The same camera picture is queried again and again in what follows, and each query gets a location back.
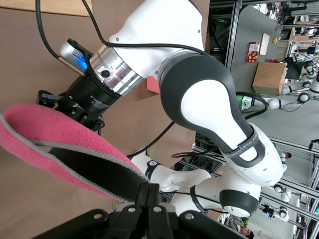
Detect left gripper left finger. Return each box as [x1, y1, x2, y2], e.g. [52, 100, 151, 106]
[24, 182, 150, 239]

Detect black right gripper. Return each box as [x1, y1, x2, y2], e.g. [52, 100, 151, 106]
[37, 71, 121, 136]

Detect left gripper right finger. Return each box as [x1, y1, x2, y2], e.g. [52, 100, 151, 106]
[148, 183, 247, 239]

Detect pink cloth with grey trim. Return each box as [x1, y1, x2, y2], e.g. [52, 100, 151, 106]
[0, 102, 150, 203]

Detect pink plastic bin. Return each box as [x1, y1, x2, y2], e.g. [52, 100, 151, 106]
[146, 75, 162, 95]

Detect wooden cutting board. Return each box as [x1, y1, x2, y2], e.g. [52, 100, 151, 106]
[0, 0, 93, 17]

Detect cardboard box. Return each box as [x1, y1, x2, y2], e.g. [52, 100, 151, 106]
[252, 61, 288, 97]

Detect red printed box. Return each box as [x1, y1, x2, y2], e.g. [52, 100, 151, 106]
[246, 41, 261, 63]

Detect white rounded pad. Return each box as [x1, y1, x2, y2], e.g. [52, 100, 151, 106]
[259, 32, 271, 56]

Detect grey desk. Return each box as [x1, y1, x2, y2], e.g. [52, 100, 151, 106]
[225, 4, 287, 87]

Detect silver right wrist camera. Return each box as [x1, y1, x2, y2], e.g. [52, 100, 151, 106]
[58, 38, 93, 77]

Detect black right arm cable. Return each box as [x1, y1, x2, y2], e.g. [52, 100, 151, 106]
[35, 0, 62, 60]

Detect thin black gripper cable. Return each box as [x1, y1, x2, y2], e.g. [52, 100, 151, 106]
[82, 0, 215, 59]

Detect aluminium frame rails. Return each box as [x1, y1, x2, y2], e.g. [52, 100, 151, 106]
[191, 134, 319, 239]

